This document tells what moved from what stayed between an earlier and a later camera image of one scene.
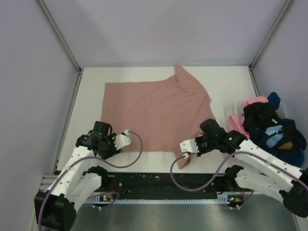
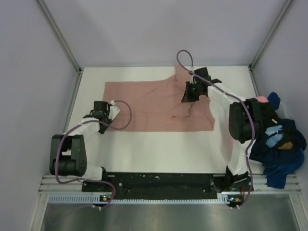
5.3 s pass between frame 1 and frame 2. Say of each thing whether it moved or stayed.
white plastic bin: stayed
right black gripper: moved
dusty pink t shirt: moved
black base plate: stayed
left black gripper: moved
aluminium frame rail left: stayed
